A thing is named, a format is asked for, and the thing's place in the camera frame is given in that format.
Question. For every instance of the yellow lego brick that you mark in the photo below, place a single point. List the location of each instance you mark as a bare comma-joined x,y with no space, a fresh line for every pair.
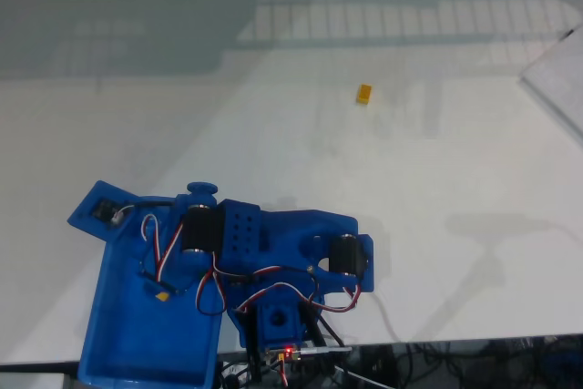
364,94
162,297

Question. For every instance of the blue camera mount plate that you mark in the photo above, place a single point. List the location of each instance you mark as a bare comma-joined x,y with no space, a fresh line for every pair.
84,216

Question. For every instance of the blue plastic bin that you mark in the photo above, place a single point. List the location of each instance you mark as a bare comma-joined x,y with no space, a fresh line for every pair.
136,343

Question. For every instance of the white board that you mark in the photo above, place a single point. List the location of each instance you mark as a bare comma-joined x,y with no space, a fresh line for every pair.
562,74

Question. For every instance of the controller board red light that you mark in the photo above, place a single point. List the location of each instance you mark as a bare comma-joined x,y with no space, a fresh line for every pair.
287,353

